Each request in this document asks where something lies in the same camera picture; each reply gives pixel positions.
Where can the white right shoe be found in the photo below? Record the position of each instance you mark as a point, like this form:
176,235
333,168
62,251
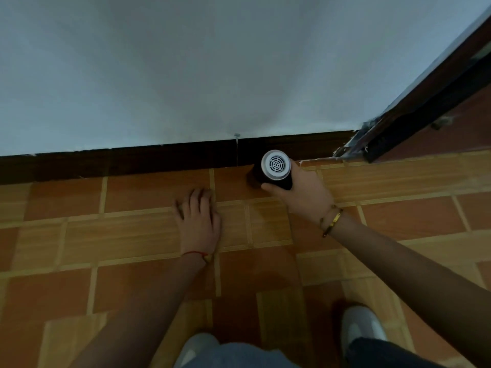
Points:
360,325

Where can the person's left hand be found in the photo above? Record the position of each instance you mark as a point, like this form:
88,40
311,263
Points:
199,229

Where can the small metal door fitting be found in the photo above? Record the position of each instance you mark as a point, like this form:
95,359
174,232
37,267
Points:
441,122

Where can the person's right thumb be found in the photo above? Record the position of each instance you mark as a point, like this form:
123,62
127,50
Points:
275,189

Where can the person's left forearm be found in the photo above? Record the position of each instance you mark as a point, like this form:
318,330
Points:
153,310

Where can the white left shoe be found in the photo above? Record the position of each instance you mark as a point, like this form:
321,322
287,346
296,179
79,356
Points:
195,346

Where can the black handheld vacuum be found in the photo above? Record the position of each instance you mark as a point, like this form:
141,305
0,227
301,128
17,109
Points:
274,170

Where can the person's left thumb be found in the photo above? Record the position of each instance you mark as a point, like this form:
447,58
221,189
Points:
217,226

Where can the person's right hand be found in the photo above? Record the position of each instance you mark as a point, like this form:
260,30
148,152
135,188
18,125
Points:
307,195

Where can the dark right trouser leg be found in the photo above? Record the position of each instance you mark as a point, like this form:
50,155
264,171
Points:
383,354

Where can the dark wooden baseboard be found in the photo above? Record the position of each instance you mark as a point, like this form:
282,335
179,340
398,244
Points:
134,159

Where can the person's right forearm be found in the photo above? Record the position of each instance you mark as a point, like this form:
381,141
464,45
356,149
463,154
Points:
406,272

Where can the reddish brown door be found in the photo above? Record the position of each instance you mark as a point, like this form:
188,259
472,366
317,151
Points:
452,130

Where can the dark wooden door frame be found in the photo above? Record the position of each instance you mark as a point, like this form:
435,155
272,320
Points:
422,103

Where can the grey left trouser leg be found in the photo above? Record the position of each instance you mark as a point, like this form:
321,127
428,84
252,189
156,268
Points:
238,356

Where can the person's left middle finger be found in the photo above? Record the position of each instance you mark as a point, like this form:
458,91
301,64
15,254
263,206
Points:
196,201

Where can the white shoe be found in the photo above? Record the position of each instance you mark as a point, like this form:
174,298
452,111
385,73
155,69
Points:
360,325
195,346

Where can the person's left little finger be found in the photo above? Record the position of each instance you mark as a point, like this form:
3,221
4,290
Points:
178,210

